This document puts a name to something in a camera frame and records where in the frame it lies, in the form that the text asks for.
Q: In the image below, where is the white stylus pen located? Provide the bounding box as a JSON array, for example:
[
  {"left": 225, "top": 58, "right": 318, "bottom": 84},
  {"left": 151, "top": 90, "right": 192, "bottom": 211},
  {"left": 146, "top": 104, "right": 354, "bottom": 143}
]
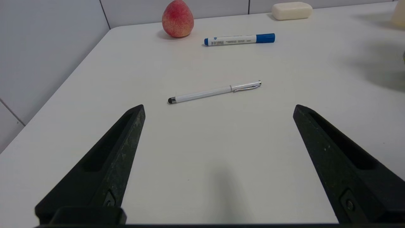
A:
[{"left": 167, "top": 80, "right": 262, "bottom": 105}]

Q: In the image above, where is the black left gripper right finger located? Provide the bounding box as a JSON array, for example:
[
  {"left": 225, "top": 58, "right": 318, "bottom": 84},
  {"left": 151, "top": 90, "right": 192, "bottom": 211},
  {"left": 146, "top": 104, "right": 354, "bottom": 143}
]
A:
[{"left": 293, "top": 104, "right": 405, "bottom": 225}]

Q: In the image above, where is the red peach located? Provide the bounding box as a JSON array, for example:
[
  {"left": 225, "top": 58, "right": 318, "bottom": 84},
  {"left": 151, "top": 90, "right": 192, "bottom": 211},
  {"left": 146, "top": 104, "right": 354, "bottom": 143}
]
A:
[{"left": 162, "top": 0, "right": 195, "bottom": 38}]

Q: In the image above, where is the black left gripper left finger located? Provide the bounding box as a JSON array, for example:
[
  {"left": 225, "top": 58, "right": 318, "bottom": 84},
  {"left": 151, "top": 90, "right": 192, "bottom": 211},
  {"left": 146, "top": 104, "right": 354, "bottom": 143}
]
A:
[{"left": 34, "top": 104, "right": 146, "bottom": 225}]

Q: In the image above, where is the white soap bar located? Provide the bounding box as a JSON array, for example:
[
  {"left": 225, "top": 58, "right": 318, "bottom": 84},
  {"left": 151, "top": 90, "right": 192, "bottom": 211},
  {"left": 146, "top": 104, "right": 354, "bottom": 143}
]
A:
[{"left": 271, "top": 2, "right": 313, "bottom": 21}]

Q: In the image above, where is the cream plastic storage box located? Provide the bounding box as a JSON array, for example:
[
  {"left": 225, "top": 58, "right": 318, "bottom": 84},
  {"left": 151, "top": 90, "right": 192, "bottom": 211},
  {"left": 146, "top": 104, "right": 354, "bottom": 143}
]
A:
[{"left": 391, "top": 0, "right": 405, "bottom": 27}]

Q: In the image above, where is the blue capped white marker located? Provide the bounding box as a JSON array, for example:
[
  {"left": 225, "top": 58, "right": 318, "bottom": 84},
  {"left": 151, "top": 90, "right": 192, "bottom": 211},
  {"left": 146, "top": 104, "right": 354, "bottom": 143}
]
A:
[{"left": 204, "top": 33, "right": 276, "bottom": 47}]

